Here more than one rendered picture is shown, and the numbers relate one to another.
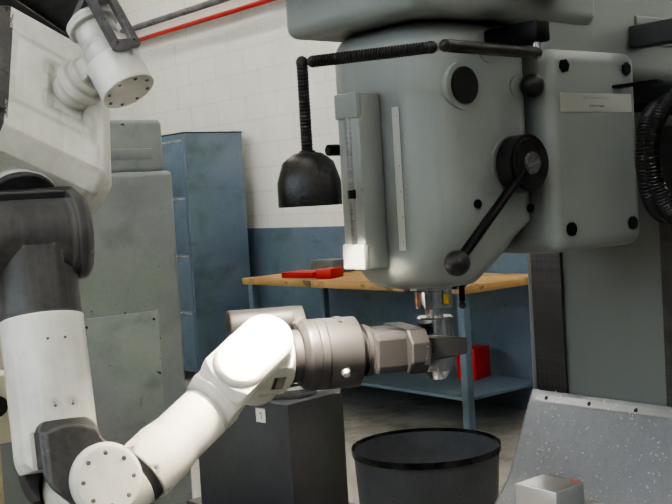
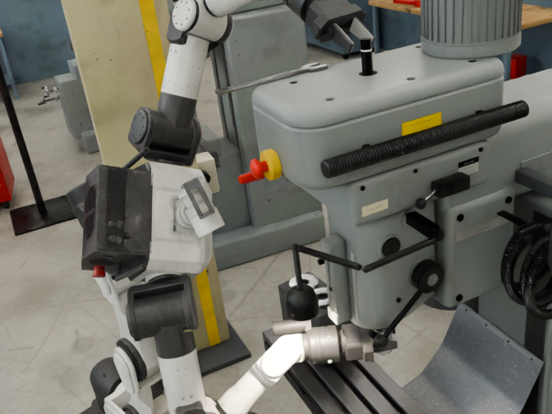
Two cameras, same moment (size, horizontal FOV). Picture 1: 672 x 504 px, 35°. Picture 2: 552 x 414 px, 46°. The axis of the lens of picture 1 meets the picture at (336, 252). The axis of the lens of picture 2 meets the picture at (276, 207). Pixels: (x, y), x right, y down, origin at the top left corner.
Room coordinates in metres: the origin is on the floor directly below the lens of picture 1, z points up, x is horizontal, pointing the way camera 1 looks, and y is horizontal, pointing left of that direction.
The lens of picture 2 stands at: (0.10, -0.29, 2.25)
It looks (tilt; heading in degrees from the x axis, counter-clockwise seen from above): 27 degrees down; 17
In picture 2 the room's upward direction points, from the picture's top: 8 degrees counter-clockwise
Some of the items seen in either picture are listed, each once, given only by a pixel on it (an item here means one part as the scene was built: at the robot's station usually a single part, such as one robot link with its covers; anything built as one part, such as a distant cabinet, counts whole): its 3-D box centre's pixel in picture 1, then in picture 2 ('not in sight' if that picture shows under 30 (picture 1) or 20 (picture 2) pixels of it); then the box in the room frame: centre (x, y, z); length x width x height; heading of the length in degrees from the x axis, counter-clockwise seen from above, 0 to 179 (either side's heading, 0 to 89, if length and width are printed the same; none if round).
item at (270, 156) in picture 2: not in sight; (270, 164); (1.21, 0.06, 1.76); 0.06 x 0.02 x 0.06; 39
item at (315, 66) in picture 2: not in sight; (271, 78); (1.34, 0.07, 1.89); 0.24 x 0.04 x 0.01; 132
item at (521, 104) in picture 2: not in sight; (429, 136); (1.26, -0.24, 1.79); 0.45 x 0.04 x 0.04; 129
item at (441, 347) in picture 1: (444, 347); (384, 347); (1.33, -0.13, 1.23); 0.06 x 0.02 x 0.03; 107
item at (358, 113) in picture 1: (361, 181); (336, 279); (1.29, -0.04, 1.44); 0.04 x 0.04 x 0.21; 39
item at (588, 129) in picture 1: (528, 155); (448, 229); (1.48, -0.27, 1.47); 0.24 x 0.19 x 0.26; 39
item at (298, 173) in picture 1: (308, 178); (301, 298); (1.20, 0.03, 1.45); 0.07 x 0.07 x 0.06
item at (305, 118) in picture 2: not in sight; (376, 109); (1.37, -0.13, 1.81); 0.47 x 0.26 x 0.16; 129
